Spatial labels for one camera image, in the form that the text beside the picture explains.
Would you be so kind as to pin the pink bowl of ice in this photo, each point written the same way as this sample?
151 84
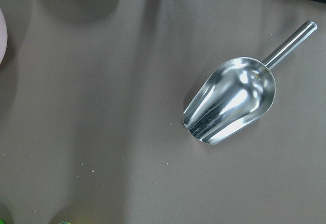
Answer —
3 36

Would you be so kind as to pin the silver metal ice scoop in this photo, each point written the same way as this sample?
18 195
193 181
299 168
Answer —
239 92

